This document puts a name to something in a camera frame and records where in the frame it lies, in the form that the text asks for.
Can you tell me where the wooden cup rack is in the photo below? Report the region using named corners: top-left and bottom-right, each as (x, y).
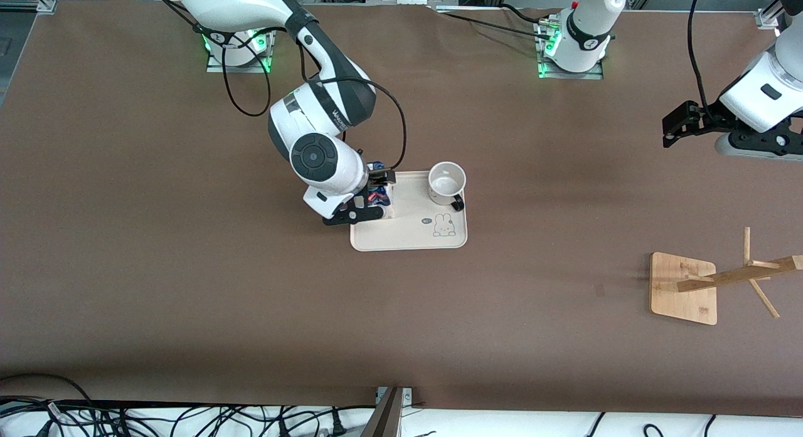
top-left (649, 226), bottom-right (803, 326)

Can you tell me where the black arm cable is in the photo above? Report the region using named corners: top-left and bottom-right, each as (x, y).
top-left (687, 0), bottom-right (717, 119)
top-left (144, 0), bottom-right (408, 169)

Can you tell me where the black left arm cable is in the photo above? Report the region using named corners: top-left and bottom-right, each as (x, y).
top-left (687, 0), bottom-right (717, 119)

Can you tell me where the beige rabbit print tray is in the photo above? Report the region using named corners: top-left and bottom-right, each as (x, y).
top-left (349, 170), bottom-right (469, 252)

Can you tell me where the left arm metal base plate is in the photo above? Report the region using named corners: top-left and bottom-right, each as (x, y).
top-left (536, 20), bottom-right (605, 80)

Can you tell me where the white cup black handle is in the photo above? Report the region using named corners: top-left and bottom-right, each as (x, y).
top-left (428, 161), bottom-right (467, 213)

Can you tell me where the metal camera stand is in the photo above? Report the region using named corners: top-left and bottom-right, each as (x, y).
top-left (361, 387), bottom-right (415, 437)

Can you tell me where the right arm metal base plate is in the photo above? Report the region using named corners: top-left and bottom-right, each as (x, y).
top-left (206, 11), bottom-right (277, 74)

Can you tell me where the tangled black cable bundle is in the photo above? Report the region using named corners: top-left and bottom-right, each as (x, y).
top-left (0, 373), bottom-right (377, 437)

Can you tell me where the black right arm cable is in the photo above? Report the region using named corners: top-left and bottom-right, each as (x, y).
top-left (144, 0), bottom-right (408, 169)

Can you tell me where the thick black table cable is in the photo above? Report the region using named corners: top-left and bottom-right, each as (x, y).
top-left (499, 3), bottom-right (548, 23)

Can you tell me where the thin black table cable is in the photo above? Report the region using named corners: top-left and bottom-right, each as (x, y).
top-left (436, 11), bottom-right (553, 39)

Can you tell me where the blue white milk carton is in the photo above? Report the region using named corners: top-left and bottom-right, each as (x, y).
top-left (367, 161), bottom-right (397, 220)

